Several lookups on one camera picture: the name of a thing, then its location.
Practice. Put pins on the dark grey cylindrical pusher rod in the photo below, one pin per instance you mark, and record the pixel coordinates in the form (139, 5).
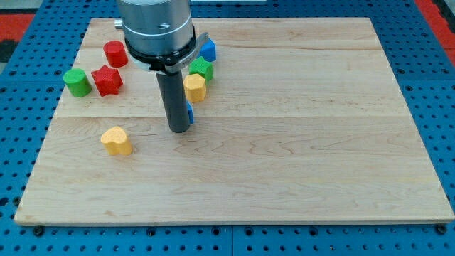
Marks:
(174, 99)

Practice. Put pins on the blue triangle block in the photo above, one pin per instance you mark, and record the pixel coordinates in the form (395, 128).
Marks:
(190, 112)

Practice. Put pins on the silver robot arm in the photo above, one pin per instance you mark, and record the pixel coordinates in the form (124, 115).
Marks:
(160, 35)

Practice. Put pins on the green star block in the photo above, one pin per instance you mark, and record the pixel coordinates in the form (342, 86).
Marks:
(202, 67)

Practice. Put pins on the red star block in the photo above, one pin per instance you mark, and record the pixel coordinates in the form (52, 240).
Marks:
(107, 80)

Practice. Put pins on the yellow pentagon block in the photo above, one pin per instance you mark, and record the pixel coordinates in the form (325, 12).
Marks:
(195, 87)

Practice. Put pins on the blue cube block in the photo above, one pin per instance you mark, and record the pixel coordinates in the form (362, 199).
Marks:
(208, 51)

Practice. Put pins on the red cylinder block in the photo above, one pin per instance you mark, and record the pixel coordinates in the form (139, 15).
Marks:
(115, 53)

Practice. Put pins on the yellow heart block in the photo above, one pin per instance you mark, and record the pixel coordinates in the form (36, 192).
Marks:
(116, 141)

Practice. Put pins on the green cylinder block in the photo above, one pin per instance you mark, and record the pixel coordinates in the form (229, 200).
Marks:
(77, 82)

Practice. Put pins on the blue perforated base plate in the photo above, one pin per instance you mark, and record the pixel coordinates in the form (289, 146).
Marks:
(32, 82)

